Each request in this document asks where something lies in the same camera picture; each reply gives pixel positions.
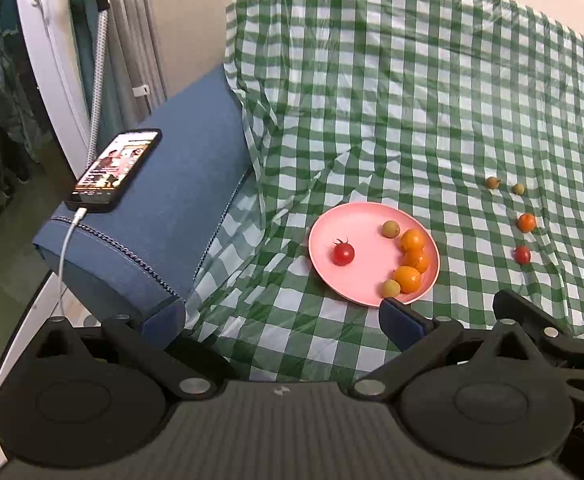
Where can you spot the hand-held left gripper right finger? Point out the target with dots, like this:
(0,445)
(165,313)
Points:
(401,322)

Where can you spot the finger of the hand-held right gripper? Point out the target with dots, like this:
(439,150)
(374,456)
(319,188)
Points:
(522,312)

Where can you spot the brownish cherry tomato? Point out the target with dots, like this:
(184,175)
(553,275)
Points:
(493,182)

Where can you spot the blue fabric cushion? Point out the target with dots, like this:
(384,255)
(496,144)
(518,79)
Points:
(171,185)

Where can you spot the pink plate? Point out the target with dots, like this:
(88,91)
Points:
(367,270)

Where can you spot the green checked tablecloth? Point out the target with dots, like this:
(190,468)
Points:
(412,110)

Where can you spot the green cherry tomato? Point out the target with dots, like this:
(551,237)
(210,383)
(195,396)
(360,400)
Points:
(391,228)
(519,189)
(391,288)

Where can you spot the white curtain clip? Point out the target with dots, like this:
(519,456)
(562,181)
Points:
(141,90)

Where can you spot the grey curtain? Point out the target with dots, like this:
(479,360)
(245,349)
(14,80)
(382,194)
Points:
(136,35)

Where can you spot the orange cherry tomato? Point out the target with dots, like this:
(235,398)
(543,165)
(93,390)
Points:
(413,240)
(418,261)
(407,280)
(526,222)

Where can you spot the black smartphone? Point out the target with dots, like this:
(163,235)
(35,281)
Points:
(114,170)

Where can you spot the red cherry tomato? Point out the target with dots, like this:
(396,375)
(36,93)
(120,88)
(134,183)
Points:
(343,253)
(522,255)

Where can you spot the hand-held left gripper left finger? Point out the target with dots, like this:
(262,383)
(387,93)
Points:
(161,325)

